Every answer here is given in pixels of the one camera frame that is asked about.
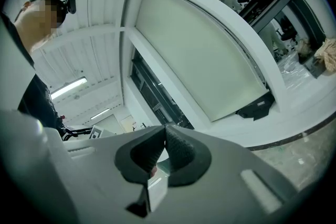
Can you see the clear plastic sheet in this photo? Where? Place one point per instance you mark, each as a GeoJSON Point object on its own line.
{"type": "Point", "coordinates": [294, 70]}

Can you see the long ceiling light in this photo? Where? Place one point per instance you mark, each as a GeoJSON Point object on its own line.
{"type": "Point", "coordinates": [100, 113]}
{"type": "Point", "coordinates": [68, 87]}

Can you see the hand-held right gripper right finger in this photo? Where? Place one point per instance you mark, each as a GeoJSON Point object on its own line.
{"type": "Point", "coordinates": [210, 170]}

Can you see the person's black shirt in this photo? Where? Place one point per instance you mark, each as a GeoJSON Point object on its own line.
{"type": "Point", "coordinates": [39, 102]}

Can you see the beige floral cloth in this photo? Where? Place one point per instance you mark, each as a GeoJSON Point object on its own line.
{"type": "Point", "coordinates": [328, 53]}

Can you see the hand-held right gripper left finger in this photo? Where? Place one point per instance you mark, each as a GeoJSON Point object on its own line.
{"type": "Point", "coordinates": [126, 157]}

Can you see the black box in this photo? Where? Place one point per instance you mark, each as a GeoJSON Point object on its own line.
{"type": "Point", "coordinates": [317, 68]}

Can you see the black head-mounted camera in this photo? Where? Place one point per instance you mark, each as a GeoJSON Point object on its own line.
{"type": "Point", "coordinates": [70, 4]}

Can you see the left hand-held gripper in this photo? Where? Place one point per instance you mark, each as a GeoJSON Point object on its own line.
{"type": "Point", "coordinates": [97, 133]}

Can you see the black bag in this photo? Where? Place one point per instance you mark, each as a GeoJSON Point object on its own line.
{"type": "Point", "coordinates": [257, 106]}

